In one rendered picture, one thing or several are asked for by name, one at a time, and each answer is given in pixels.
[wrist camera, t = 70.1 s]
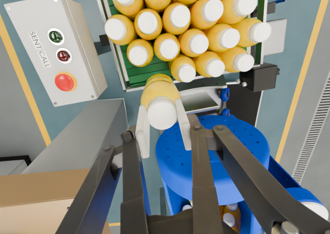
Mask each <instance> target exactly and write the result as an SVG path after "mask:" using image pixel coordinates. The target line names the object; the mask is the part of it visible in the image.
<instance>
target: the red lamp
mask: <svg viewBox="0 0 330 234"><path fill-rule="evenodd" d="M57 58H58V59H59V60H60V61H62V62H66V61H68V60H69V58H70V56H69V53H68V52H67V51H64V50H60V51H58V52H57Z"/></svg>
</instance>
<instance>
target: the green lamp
mask: <svg viewBox="0 0 330 234"><path fill-rule="evenodd" d="M48 37H49V39H50V40H51V41H52V42H54V43H60V42H61V41H62V36H61V34H60V33H59V32H58V31H56V30H52V31H50V32H49V34H48Z"/></svg>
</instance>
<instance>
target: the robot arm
mask: <svg viewBox="0 0 330 234"><path fill-rule="evenodd" d="M175 105H176V110H177V118H178V122H179V126H180V130H181V134H182V138H183V142H184V146H185V150H187V151H189V150H191V151H192V208H189V209H185V210H183V211H181V212H179V213H177V214H174V215H172V216H166V215H156V214H155V215H151V209H150V204H149V199H148V193H147V187H146V182H145V176H144V170H143V165H142V159H141V157H142V158H148V157H149V145H150V123H149V122H148V118H147V110H146V106H145V105H140V107H139V112H138V118H137V124H136V125H132V126H130V127H129V128H128V130H126V131H124V132H122V133H121V134H120V138H121V141H122V145H120V146H118V147H114V145H107V146H105V147H103V148H102V149H101V151H100V152H99V154H98V156H97V158H96V160H95V161H94V163H93V165H92V167H91V169H90V170H89V172H88V174H87V176H86V178H85V180H84V181H83V183H82V185H81V187H80V189H79V191H78V192H77V194H76V196H75V198H74V200H73V201H72V203H71V205H70V207H69V209H68V210H67V212H66V214H65V216H64V218H63V220H62V222H61V224H60V225H59V227H58V229H57V231H56V233H55V234H102V232H103V228H104V225H105V222H106V219H107V216H108V213H109V209H110V206H111V203H112V200H113V196H114V193H115V190H116V187H117V184H118V180H119V177H120V174H121V171H122V169H123V202H121V204H120V234H239V233H237V232H236V231H235V230H234V229H232V228H231V227H230V226H229V225H227V224H226V223H225V222H224V221H222V219H221V215H220V208H219V203H218V197H217V192H216V187H215V185H214V179H213V173H212V168H211V162H210V157H209V151H208V150H214V152H215V154H216V155H217V157H218V158H219V160H220V162H221V163H222V165H223V166H224V168H225V170H226V171H227V173H228V175H229V176H230V178H231V179H232V181H233V182H234V184H235V186H236V187H237V189H238V191H239V192H240V194H241V196H242V197H243V199H244V200H245V202H246V204H247V205H248V207H249V208H250V210H251V212H252V213H253V215H254V216H255V218H256V220H257V221H258V223H259V224H260V226H261V227H262V229H263V230H264V232H265V233H266V234H330V222H329V221H327V220H326V219H324V218H323V217H321V216H320V215H318V214H317V213H315V212H314V211H312V210H311V209H309V208H308V207H306V206H305V205H304V204H302V203H301V202H299V201H298V200H296V199H295V198H293V197H292V195H291V194H290V193H289V192H288V191H287V190H286V189H285V188H284V187H283V186H282V185H281V184H280V183H279V182H278V181H277V180H276V178H275V177H274V176H273V175H272V174H271V173H270V172H269V171H268V170H267V169H266V168H265V167H264V166H263V165H262V163H261V162H260V161H259V160H258V159H257V158H256V157H255V156H254V155H253V154H252V153H251V152H250V151H249V150H248V149H247V148H246V146H245V145H244V144H243V143H242V142H241V141H240V140H239V139H238V138H237V137H236V136H235V135H234V134H233V133H232V132H231V130H230V129H229V128H228V127H227V126H225V125H215V126H214V127H213V129H212V130H210V129H205V128H204V126H202V125H201V123H200V121H199V119H198V117H197V116H196V115H195V114H190V115H186V113H185V110H184V107H183V105H182V102H181V99H180V98H178V99H175ZM140 155H141V156H140Z"/></svg>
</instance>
